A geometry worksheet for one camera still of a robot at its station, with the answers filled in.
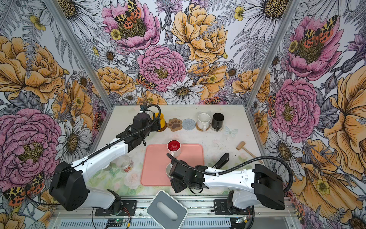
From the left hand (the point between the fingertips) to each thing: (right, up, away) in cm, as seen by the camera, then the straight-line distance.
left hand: (153, 122), depth 85 cm
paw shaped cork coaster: (+10, -2, +25) cm, 27 cm away
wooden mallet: (+55, -16, +12) cm, 59 cm away
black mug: (+41, 0, +17) cm, 44 cm away
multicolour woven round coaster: (+40, -6, +20) cm, 45 cm away
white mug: (+31, 0, +16) cm, 35 cm away
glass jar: (-20, -26, +6) cm, 33 cm away
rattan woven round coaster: (+28, -6, +21) cm, 36 cm away
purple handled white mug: (+7, -30, +7) cm, 31 cm away
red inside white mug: (+11, -17, +10) cm, 22 cm away
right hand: (+15, -34, -9) cm, 38 cm away
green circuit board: (-16, -49, -13) cm, 53 cm away
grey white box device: (+9, -44, -12) cm, 47 cm away
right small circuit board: (+47, -47, -13) cm, 68 cm away
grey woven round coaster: (+21, -2, +25) cm, 32 cm away
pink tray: (-2, -24, +8) cm, 25 cm away
